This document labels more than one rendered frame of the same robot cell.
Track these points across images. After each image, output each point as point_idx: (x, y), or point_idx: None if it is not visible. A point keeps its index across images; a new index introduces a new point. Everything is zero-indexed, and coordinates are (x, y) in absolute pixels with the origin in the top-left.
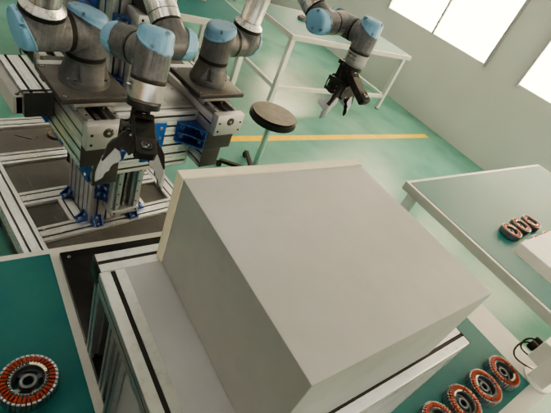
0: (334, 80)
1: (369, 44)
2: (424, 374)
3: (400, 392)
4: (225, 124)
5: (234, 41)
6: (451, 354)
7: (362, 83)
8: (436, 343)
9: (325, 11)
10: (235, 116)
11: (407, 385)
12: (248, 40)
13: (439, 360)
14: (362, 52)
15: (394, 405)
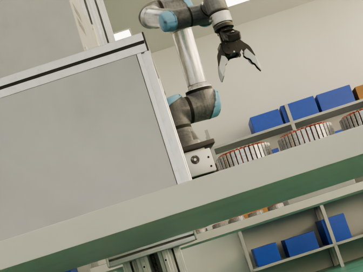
0: (219, 49)
1: (212, 1)
2: (89, 69)
3: (67, 89)
4: (189, 163)
5: (180, 102)
6: (108, 43)
7: (234, 29)
8: (69, 35)
9: (165, 11)
10: (197, 153)
11: (65, 78)
12: (197, 97)
13: (89, 49)
14: (212, 10)
15: (139, 143)
